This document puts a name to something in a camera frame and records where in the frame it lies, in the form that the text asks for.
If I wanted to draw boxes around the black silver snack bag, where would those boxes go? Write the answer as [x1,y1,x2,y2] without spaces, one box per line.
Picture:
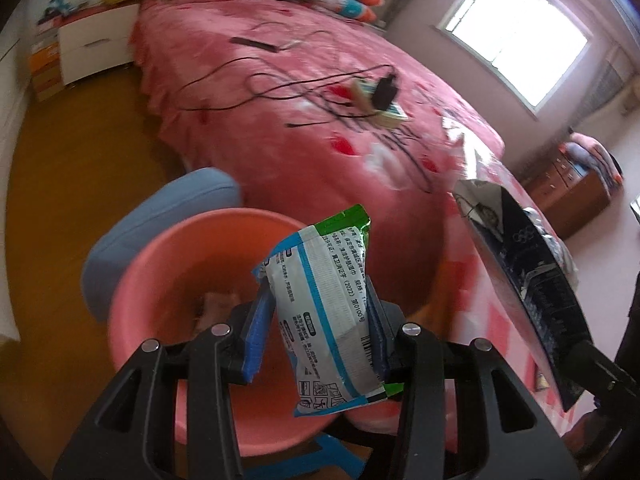
[452,179,592,411]

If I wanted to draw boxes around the white blue green snack wrapper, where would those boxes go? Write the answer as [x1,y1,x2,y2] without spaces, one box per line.
[255,205,404,417]

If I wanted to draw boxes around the red white checkered tablecloth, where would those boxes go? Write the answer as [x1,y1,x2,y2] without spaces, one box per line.
[440,117,577,434]

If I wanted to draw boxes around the pink plastic basin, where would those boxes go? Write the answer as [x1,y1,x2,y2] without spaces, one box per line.
[107,207,459,458]

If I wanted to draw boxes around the brown wooden dresser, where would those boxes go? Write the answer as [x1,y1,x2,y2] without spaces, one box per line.
[523,150,611,240]

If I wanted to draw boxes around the folded blankets on dresser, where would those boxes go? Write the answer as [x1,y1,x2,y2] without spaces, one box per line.
[559,132,624,188]

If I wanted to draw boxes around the blue cushioned stool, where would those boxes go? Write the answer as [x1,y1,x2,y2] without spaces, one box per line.
[80,168,242,322]

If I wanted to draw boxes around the black charger adapter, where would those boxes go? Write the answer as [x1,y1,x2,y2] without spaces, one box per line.
[370,73,398,112]

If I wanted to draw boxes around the pink bed with blanket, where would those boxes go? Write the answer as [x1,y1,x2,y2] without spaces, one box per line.
[131,0,504,312]

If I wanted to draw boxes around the white power strip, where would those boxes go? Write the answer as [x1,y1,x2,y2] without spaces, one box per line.
[350,78,409,129]

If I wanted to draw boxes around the window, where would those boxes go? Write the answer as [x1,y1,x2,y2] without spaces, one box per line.
[438,0,591,112]

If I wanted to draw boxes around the orange boxes on floor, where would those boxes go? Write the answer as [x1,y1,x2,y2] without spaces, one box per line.
[28,27,64,102]

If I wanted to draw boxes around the white bedside cabinet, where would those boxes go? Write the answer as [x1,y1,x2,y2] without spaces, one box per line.
[58,3,140,86]

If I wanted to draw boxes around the black phone on bed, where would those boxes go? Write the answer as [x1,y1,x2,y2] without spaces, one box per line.
[230,36,280,53]

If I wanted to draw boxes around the colourful bolster pillow lower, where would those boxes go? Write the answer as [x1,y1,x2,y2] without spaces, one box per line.
[310,0,378,23]

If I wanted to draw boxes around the black cables on bed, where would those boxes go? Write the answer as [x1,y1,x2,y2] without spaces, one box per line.
[171,20,396,129]

